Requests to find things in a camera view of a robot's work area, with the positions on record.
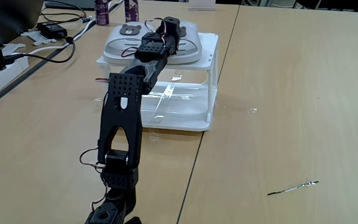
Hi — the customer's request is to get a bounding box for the white two-tier plastic box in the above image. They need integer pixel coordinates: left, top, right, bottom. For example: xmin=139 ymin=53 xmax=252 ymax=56
xmin=96 ymin=30 xmax=219 ymax=132

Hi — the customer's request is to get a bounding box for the white card stand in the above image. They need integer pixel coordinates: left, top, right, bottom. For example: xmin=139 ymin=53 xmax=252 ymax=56
xmin=188 ymin=0 xmax=216 ymax=11

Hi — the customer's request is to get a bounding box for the purple drink can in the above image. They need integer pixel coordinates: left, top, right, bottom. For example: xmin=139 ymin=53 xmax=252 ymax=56
xmin=94 ymin=0 xmax=111 ymax=26
xmin=124 ymin=0 xmax=140 ymax=24

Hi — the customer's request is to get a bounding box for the black power adapter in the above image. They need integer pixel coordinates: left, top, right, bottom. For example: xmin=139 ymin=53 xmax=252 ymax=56
xmin=37 ymin=21 xmax=68 ymax=40

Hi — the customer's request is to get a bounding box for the white printed plastic part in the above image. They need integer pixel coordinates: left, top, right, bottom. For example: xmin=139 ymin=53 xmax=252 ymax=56
xmin=20 ymin=30 xmax=57 ymax=47

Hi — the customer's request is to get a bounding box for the dark laptop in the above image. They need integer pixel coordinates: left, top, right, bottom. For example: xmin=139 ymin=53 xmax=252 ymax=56
xmin=0 ymin=0 xmax=45 ymax=47

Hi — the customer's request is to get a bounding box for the white power strip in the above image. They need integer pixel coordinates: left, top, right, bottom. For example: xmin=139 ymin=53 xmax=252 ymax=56
xmin=0 ymin=55 xmax=30 ymax=106

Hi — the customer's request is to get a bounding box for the white cable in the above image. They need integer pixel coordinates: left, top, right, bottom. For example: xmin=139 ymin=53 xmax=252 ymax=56
xmin=32 ymin=18 xmax=98 ymax=55

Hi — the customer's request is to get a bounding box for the black looped cable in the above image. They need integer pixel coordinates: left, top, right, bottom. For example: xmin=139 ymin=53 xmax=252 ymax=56
xmin=40 ymin=0 xmax=88 ymax=24

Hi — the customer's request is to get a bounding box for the black power cable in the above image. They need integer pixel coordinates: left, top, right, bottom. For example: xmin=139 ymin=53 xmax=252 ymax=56
xmin=3 ymin=36 xmax=76 ymax=64

